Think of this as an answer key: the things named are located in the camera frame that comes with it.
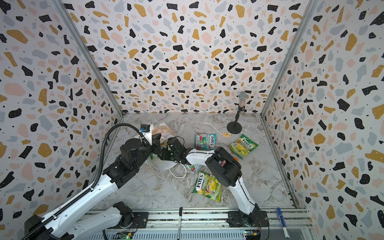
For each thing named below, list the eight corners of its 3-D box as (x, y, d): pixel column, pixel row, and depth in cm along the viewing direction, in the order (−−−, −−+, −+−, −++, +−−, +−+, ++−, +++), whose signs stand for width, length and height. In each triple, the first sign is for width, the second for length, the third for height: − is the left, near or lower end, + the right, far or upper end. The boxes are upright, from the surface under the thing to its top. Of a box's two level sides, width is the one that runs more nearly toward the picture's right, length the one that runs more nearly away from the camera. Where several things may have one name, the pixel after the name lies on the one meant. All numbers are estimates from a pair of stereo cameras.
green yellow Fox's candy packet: (242, 160, 98) (243, 157, 96) (227, 147, 105) (228, 144, 102) (256, 146, 105) (258, 144, 103) (242, 135, 111) (243, 133, 109)
